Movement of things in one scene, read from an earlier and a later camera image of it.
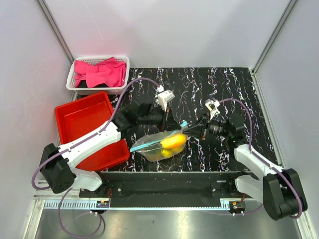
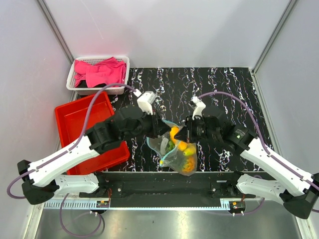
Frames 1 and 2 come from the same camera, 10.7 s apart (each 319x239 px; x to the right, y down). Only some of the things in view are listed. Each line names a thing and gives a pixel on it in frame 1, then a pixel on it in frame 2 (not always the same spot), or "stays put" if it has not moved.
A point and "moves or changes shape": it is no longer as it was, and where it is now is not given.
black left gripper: [171, 124] to [158, 126]
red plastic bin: [78, 117] stays put
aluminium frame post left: [48, 15] stays put
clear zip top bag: [158, 146] moves or changes shape
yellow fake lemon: [169, 152] to [189, 151]
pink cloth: [110, 72] stays put
